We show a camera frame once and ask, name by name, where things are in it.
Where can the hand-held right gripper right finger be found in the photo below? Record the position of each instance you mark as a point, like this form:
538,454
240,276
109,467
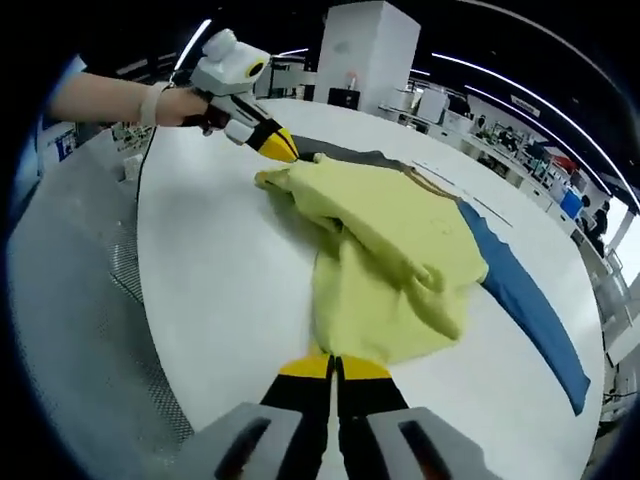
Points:
370,400

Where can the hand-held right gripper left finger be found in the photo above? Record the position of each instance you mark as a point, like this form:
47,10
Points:
295,400

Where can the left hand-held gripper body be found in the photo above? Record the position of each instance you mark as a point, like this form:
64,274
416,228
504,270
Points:
225,65

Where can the yellow and blue garment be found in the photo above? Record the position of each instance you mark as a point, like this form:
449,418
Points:
390,240

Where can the person's left hand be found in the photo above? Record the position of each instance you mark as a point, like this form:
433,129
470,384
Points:
182,107

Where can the black cabinet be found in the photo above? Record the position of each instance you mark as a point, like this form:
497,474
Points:
344,98

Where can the white wristband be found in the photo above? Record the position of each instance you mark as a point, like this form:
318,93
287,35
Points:
150,105

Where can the bottle with red cap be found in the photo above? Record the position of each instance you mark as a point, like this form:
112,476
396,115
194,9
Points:
352,82

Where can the small white box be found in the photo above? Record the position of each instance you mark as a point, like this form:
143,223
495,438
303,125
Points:
132,169

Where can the white square pillar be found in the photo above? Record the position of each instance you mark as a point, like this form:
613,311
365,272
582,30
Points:
370,50

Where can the white storage box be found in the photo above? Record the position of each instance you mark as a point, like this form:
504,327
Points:
432,107

